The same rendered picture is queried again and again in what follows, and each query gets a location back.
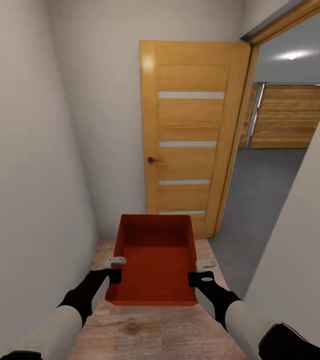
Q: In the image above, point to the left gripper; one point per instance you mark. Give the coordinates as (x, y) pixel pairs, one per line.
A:
(116, 275)

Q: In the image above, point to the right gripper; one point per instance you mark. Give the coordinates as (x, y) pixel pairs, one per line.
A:
(193, 277)

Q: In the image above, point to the garage door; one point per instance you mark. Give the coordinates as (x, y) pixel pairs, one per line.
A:
(287, 116)

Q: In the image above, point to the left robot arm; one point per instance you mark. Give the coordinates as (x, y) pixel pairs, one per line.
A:
(55, 336)

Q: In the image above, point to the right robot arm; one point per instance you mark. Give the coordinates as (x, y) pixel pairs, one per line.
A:
(260, 336)

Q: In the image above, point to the storage box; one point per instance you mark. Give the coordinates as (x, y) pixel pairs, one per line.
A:
(160, 252)

